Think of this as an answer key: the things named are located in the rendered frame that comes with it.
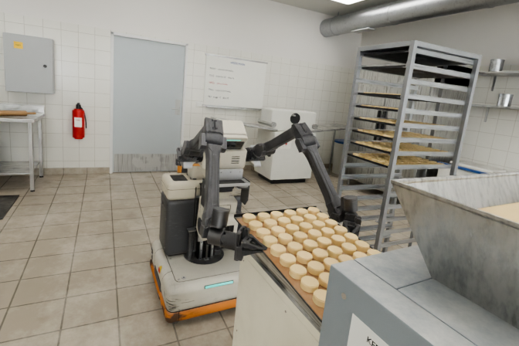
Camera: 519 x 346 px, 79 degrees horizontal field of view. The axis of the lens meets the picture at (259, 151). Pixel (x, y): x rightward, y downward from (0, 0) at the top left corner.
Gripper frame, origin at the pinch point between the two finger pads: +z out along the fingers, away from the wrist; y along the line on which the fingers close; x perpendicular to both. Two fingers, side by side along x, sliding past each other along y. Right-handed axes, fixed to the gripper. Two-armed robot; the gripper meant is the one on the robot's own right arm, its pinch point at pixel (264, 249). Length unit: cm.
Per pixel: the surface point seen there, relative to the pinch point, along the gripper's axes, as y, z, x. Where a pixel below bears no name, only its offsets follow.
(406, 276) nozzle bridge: 27, 33, -43
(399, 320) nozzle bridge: 27, 31, -53
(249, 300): -26.7, -5.1, 7.2
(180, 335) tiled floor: -96, -56, 46
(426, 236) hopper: 34, 34, -42
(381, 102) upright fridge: 37, 53, 424
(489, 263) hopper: 35, 40, -48
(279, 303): -13.5, 8.3, -5.7
